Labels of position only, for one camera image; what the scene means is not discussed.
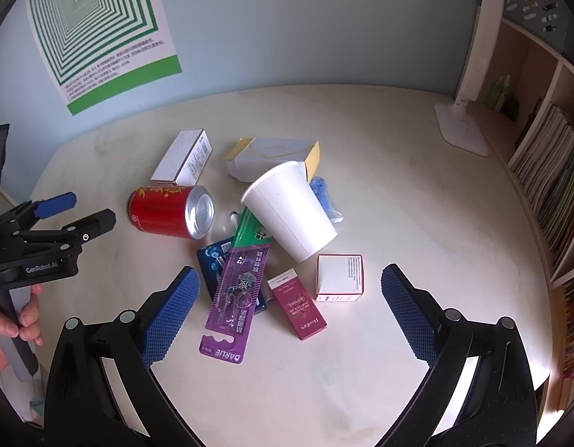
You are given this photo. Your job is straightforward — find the red soda can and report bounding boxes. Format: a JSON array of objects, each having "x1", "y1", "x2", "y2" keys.
[{"x1": 127, "y1": 186, "x2": 215, "y2": 240}]

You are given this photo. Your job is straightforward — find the white small carton box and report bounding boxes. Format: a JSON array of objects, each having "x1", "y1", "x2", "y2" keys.
[{"x1": 150, "y1": 129, "x2": 213, "y2": 187}]

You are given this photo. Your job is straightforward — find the dark blue snack packet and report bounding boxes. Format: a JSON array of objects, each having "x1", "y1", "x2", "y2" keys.
[{"x1": 197, "y1": 237, "x2": 257, "y2": 311}]

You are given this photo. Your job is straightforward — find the green purple toothbrush package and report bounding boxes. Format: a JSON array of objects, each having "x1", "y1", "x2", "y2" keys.
[{"x1": 200, "y1": 209, "x2": 271, "y2": 364}]

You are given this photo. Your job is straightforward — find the white gold long box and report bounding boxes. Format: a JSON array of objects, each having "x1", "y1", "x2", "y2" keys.
[{"x1": 225, "y1": 137, "x2": 321, "y2": 184}]

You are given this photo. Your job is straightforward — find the white pink cube box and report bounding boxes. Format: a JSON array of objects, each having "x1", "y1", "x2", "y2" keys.
[{"x1": 316, "y1": 254, "x2": 365, "y2": 302}]

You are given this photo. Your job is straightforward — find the white paper cup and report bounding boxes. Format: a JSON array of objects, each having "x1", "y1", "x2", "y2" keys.
[{"x1": 241, "y1": 161, "x2": 337, "y2": 263}]

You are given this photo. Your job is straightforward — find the maroon small carton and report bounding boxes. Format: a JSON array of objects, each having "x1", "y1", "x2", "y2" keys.
[{"x1": 267, "y1": 269, "x2": 327, "y2": 341}]

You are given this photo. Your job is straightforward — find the blue items zip bag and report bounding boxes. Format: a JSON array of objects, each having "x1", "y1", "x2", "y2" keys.
[{"x1": 310, "y1": 177, "x2": 345, "y2": 224}]

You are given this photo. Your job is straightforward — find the person's left hand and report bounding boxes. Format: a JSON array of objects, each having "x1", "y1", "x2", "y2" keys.
[{"x1": 0, "y1": 285, "x2": 42, "y2": 381}]

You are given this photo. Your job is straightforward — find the wooden bookshelf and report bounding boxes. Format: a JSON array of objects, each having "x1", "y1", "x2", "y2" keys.
[{"x1": 470, "y1": 19, "x2": 574, "y2": 415}]

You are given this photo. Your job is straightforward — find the grey perforated basket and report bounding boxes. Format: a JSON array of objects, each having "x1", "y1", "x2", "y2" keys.
[{"x1": 504, "y1": 0, "x2": 574, "y2": 65}]

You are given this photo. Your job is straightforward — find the green white wall poster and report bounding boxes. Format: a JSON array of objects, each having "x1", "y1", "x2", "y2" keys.
[{"x1": 26, "y1": 0, "x2": 182, "y2": 115}]

